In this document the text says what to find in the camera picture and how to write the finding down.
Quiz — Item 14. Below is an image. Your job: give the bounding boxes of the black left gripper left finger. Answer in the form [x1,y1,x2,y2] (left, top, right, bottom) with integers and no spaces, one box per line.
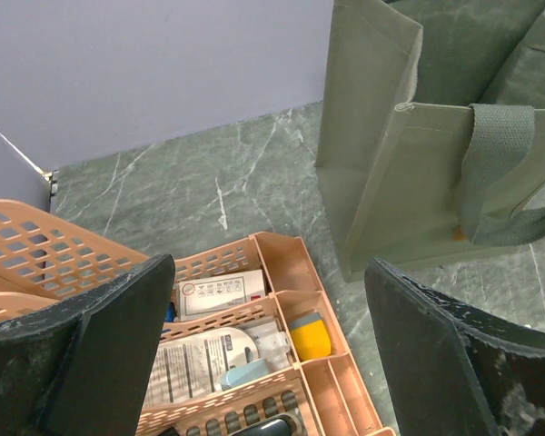
[0,254,175,435]

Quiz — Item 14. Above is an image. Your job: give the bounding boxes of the light blue small object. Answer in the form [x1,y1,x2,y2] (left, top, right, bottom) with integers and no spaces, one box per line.
[220,359,272,391]

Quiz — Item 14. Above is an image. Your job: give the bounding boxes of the white printed packet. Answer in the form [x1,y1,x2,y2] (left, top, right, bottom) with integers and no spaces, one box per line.
[144,327,260,407]

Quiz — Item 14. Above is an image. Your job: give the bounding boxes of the green canvas tote bag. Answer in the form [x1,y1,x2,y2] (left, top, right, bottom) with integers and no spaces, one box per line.
[316,1,545,281]

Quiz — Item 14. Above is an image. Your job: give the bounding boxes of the orange plastic organizer basket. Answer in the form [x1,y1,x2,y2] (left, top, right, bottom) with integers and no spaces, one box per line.
[0,200,391,435]

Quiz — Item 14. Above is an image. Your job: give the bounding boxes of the black device in basket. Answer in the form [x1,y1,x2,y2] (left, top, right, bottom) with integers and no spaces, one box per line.
[239,417,292,436]

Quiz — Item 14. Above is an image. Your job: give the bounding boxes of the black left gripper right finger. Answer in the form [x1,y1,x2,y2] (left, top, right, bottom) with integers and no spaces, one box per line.
[364,259,545,435]

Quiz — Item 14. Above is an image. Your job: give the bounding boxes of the white printed box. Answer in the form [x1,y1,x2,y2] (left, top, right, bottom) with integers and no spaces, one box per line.
[176,270,266,321]

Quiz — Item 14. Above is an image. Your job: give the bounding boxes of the yellow grey small object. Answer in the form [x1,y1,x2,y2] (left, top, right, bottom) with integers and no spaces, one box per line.
[288,312,332,361]

